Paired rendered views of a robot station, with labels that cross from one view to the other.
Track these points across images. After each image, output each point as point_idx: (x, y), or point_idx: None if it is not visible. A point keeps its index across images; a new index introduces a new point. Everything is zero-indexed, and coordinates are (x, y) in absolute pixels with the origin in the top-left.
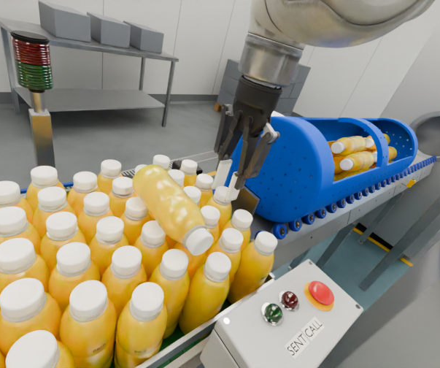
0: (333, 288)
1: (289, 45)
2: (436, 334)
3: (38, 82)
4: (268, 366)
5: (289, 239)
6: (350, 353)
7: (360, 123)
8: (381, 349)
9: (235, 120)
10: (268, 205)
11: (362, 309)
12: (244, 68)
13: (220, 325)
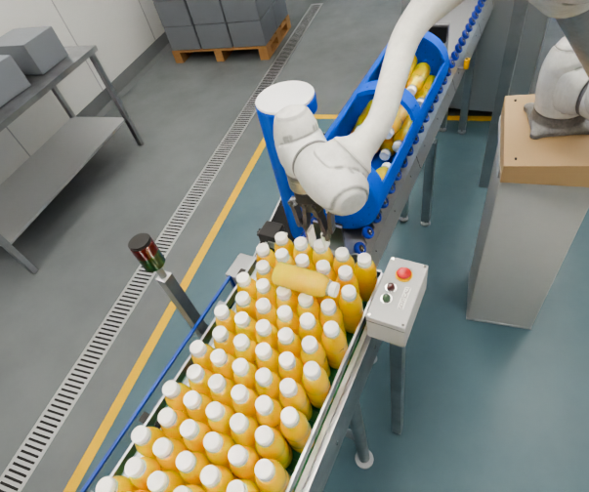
0: (409, 265)
1: None
2: (521, 217)
3: (160, 263)
4: (394, 318)
5: (378, 230)
6: (479, 266)
7: None
8: (496, 249)
9: (303, 209)
10: (349, 220)
11: (427, 266)
12: (296, 191)
13: (367, 317)
